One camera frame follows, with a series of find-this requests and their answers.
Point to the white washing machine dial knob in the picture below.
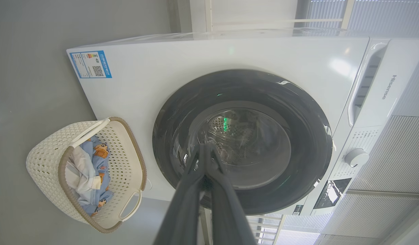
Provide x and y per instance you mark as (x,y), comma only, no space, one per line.
(356,157)

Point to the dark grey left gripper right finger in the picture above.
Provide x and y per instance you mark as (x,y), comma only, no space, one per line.
(226,211)

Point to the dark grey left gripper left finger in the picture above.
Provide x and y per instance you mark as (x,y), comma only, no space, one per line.
(185,204)

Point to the white detergent drawer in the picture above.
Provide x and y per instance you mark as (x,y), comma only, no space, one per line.
(396,85)

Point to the black washing machine display panel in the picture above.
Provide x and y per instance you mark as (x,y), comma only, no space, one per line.
(332,192)

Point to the cream perforated laundry basket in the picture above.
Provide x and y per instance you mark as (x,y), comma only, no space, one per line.
(46,160)

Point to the washing machine drum opening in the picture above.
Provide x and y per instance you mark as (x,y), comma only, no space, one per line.
(250,136)

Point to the black round glass washer door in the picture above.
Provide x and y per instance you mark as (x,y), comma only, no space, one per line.
(182,112)

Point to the white front-load washing machine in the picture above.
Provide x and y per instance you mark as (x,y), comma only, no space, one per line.
(195,54)

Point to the white garment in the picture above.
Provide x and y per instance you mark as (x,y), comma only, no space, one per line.
(81,170)

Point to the blue cartoon print garment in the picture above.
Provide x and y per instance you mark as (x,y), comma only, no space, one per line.
(101,163)

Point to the blue energy label sticker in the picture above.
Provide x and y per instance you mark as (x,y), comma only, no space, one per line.
(90,64)

